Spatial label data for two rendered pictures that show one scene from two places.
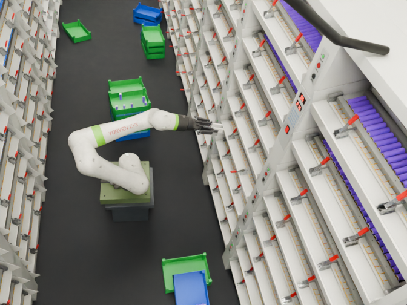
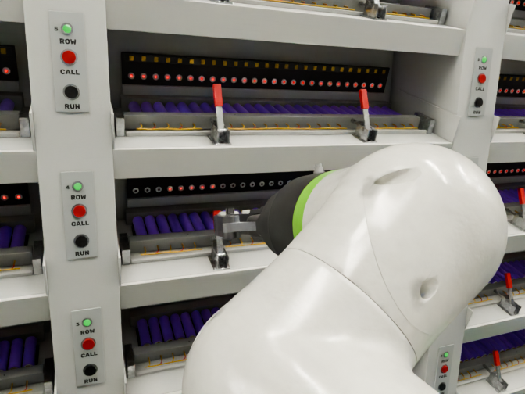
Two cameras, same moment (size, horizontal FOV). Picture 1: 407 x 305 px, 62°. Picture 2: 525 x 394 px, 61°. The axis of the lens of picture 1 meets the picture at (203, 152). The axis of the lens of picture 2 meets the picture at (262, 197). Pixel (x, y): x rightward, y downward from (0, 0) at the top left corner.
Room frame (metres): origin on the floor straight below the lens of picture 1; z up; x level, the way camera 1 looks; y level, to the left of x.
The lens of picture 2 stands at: (1.39, 0.54, 1.03)
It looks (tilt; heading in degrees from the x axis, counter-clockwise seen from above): 13 degrees down; 269
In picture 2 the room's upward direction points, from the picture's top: 1 degrees clockwise
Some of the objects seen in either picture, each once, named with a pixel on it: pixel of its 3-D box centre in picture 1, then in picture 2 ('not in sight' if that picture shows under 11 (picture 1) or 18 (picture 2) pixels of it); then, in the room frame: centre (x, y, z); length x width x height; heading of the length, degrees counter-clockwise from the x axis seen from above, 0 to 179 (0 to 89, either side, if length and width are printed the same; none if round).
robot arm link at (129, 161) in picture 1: (129, 169); not in sight; (1.25, 0.44, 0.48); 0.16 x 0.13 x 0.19; 37
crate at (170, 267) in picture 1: (186, 272); not in sight; (0.84, -0.06, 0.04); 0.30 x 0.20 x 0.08; 112
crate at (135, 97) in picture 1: (129, 100); not in sight; (1.99, 0.68, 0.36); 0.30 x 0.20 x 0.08; 120
